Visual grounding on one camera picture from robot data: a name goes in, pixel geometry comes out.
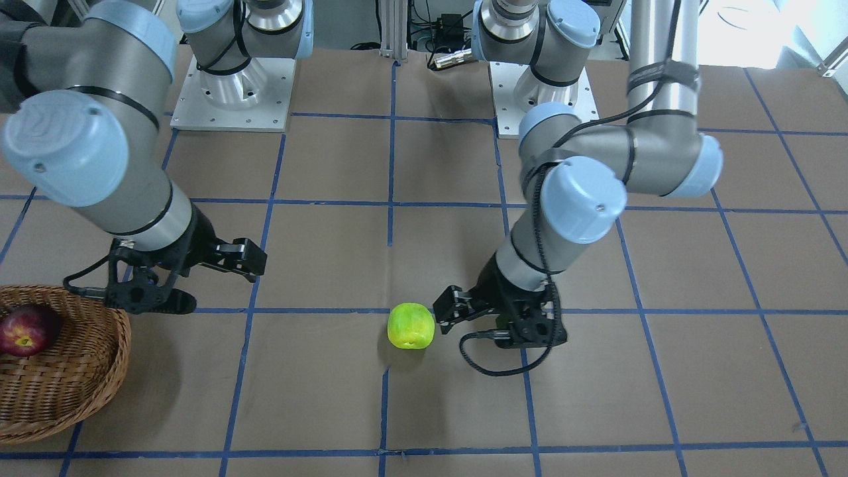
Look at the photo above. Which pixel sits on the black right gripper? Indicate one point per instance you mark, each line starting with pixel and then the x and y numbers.
pixel 196 240

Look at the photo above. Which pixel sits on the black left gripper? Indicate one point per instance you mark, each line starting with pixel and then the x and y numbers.
pixel 491 285

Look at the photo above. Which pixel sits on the green apple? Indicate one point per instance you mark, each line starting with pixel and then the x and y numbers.
pixel 410 326

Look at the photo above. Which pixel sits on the red apple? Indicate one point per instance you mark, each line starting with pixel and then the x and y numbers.
pixel 30 329

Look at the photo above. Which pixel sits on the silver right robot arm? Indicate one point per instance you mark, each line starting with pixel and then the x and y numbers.
pixel 84 105

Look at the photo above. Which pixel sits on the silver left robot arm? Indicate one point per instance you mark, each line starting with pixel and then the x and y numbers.
pixel 576 176

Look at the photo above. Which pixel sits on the woven wicker basket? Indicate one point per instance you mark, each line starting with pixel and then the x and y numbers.
pixel 74 378

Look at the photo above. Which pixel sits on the silver cylindrical connector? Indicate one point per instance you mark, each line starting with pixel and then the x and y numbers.
pixel 451 60

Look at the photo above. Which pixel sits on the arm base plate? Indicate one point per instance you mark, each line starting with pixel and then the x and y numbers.
pixel 515 90
pixel 256 100

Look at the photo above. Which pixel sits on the aluminium frame post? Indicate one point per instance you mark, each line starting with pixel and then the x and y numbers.
pixel 393 29

